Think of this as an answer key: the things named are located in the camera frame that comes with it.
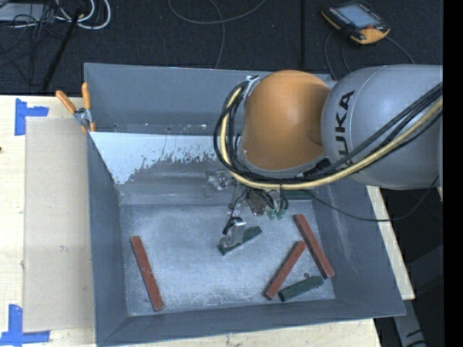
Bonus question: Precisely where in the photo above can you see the red-brown flat block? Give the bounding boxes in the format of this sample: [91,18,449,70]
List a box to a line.
[292,213,336,280]
[264,240,307,301]
[129,235,166,312]

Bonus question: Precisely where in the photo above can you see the grey metal bin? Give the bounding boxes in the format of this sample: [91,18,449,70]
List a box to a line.
[82,62,407,347]

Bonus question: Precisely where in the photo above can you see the pale flat board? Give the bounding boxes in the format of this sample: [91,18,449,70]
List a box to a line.
[22,116,97,334]

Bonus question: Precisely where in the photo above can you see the dark green flat block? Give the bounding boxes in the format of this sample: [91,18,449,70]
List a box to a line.
[216,225,264,257]
[277,275,326,303]

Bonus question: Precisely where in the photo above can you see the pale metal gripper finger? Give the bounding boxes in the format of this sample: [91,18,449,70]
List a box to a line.
[218,221,248,252]

